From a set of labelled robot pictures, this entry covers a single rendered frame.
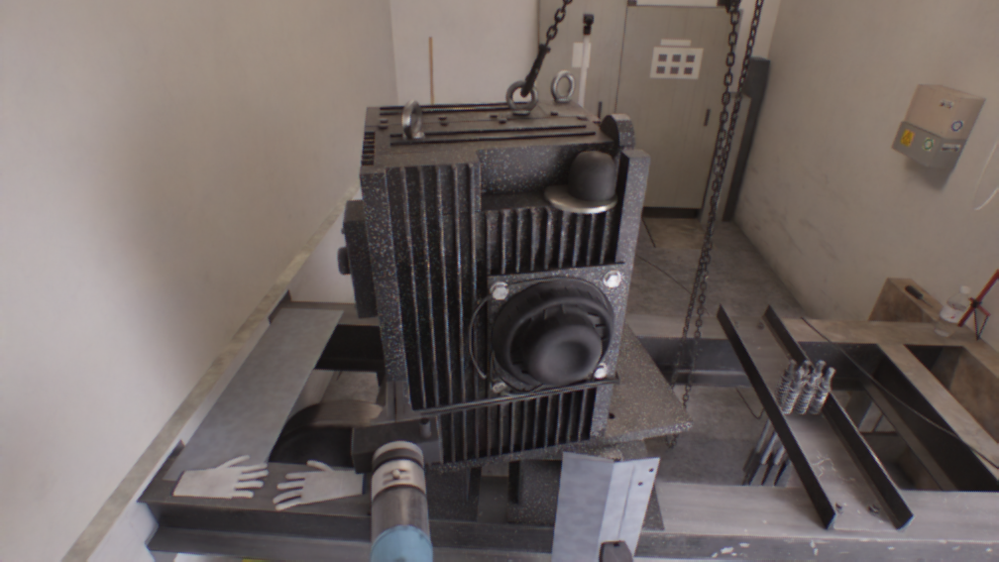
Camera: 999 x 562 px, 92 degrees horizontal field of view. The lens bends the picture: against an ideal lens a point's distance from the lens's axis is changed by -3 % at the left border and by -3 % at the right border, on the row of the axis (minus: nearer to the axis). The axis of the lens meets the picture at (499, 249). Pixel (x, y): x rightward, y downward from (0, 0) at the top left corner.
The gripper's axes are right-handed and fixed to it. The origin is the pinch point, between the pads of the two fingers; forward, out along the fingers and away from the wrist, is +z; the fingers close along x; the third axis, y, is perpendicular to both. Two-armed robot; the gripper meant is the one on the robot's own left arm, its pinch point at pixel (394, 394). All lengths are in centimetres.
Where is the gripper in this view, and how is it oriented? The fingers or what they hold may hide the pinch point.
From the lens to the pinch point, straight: 91.9
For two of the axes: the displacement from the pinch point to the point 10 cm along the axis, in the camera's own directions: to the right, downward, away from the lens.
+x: -9.8, 0.9, -1.8
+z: -2.0, -4.9, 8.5
